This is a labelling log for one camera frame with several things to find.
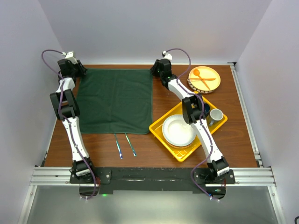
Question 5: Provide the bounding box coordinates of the dark green cloth napkin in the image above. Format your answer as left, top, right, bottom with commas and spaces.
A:
76, 69, 153, 135

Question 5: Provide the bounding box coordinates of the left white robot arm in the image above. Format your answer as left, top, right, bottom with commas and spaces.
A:
50, 59, 97, 183

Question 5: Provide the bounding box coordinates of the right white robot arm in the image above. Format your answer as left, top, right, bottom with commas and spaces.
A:
150, 58, 230, 183

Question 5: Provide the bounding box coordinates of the orange plastic spoon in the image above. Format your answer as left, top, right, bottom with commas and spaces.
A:
193, 69, 210, 89

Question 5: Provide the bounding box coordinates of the orange round plate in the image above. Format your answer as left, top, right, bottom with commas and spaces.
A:
188, 66, 221, 91

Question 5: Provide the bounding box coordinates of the wicker plate holder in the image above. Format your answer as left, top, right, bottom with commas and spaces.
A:
187, 78, 215, 94

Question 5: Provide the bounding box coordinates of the orange plastic knife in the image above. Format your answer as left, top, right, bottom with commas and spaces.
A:
190, 78, 216, 82

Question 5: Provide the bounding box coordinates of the dark blue mug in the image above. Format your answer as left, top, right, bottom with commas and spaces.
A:
204, 103, 211, 118

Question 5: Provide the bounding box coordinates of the white ceramic plate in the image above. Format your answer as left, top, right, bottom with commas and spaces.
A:
162, 114, 196, 147

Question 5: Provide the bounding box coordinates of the grey ceramic mug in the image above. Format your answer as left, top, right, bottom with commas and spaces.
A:
207, 109, 224, 126

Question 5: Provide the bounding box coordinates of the iridescent metal fork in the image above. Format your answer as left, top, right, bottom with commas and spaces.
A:
125, 133, 137, 157

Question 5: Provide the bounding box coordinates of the yellow plastic tray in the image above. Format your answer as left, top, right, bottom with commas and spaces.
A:
149, 102, 228, 162

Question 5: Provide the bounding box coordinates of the iridescent metal spoon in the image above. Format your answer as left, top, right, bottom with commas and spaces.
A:
114, 134, 123, 159

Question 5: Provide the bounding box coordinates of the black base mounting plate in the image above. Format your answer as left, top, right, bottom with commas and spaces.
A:
69, 167, 235, 199

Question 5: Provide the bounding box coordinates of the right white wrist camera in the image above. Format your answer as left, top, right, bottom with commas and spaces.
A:
162, 50, 172, 61

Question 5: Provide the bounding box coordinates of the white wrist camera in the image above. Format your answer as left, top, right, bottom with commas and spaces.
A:
62, 51, 78, 64
162, 50, 172, 61

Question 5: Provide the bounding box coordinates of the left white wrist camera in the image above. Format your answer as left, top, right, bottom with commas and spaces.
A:
62, 51, 78, 64

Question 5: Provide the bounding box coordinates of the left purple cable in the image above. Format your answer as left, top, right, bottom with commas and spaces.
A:
41, 49, 100, 200

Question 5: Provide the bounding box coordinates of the aluminium front frame rail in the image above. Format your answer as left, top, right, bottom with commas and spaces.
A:
29, 167, 276, 187

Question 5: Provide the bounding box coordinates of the aluminium frame rail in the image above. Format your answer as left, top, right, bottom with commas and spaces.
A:
228, 63, 263, 168
29, 167, 276, 187

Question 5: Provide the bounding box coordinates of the aluminium right frame rail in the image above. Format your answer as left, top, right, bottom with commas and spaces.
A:
228, 63, 263, 168

